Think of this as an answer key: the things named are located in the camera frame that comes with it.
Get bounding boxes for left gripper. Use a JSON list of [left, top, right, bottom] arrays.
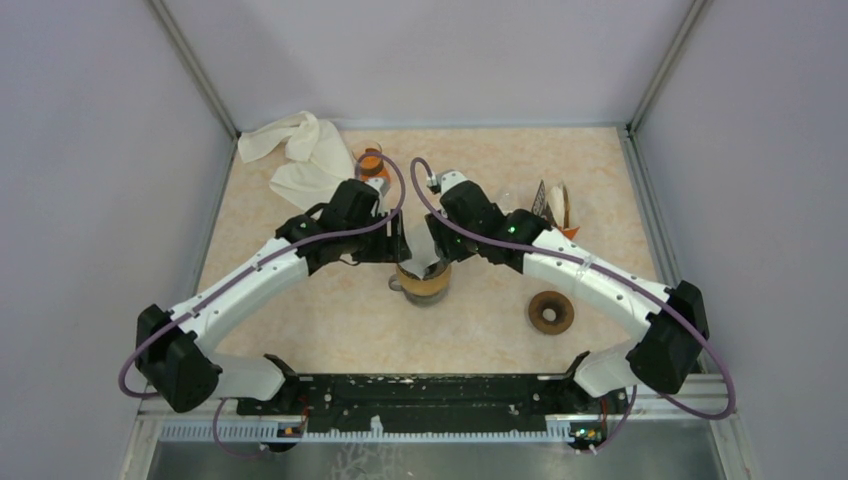
[[344, 208, 412, 263]]

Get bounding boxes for orange glass flask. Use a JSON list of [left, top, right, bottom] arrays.
[[351, 140, 391, 183]]

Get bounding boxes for white paper coffee filter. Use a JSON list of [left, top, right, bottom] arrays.
[[399, 223, 440, 279]]

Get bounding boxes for orange coffee filter box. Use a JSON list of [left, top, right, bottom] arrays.
[[531, 180, 580, 240]]

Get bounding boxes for light wooden dripper ring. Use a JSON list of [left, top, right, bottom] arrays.
[[396, 261, 454, 297]]

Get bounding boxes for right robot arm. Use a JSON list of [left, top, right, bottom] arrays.
[[427, 171, 709, 412]]

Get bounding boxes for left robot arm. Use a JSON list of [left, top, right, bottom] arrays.
[[134, 177, 409, 414]]

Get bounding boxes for white cloth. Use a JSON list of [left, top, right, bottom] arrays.
[[238, 111, 354, 210]]

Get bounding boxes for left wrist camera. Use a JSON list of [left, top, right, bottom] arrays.
[[365, 176, 391, 215]]

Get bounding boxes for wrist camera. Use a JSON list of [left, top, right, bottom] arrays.
[[426, 169, 468, 195], [365, 176, 391, 215]]

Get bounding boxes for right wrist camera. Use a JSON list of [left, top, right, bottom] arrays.
[[426, 169, 468, 195]]

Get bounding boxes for dark wooden ring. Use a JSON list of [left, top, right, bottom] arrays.
[[527, 290, 576, 337]]

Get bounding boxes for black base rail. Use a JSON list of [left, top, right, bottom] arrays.
[[237, 374, 602, 434]]

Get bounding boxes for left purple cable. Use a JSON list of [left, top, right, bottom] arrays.
[[117, 150, 407, 463]]

